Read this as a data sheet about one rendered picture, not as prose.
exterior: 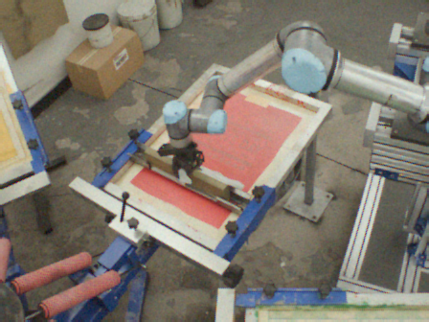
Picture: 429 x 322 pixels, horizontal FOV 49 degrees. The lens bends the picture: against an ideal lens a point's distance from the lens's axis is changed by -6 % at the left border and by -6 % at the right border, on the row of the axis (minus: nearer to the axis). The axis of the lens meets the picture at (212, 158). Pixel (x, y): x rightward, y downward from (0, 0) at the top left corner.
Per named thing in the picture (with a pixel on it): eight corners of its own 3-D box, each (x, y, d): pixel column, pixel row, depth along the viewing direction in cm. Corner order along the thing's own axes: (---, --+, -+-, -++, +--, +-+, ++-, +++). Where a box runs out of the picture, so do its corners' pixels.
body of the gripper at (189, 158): (192, 177, 169) (187, 154, 160) (172, 168, 172) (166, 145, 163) (205, 162, 172) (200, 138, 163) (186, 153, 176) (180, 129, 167)
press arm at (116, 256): (133, 230, 169) (129, 222, 165) (146, 239, 166) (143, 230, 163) (101, 267, 161) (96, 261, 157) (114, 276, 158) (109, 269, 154)
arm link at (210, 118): (228, 97, 155) (193, 95, 157) (221, 123, 148) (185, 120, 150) (231, 115, 160) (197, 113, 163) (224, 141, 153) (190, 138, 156)
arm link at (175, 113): (184, 116, 149) (157, 115, 151) (190, 141, 157) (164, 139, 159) (191, 98, 154) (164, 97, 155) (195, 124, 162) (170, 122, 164)
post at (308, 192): (301, 181, 297) (303, 54, 225) (333, 195, 288) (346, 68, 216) (282, 207, 287) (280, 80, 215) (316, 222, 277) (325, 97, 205)
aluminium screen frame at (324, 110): (214, 69, 226) (214, 63, 223) (331, 112, 200) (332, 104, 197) (99, 190, 188) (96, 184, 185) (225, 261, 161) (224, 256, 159)
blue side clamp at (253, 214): (263, 194, 179) (262, 181, 174) (276, 199, 177) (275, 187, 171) (216, 257, 164) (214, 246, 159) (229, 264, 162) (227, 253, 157)
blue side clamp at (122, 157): (146, 139, 204) (143, 127, 198) (155, 144, 201) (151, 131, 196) (98, 190, 189) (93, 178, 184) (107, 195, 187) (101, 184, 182)
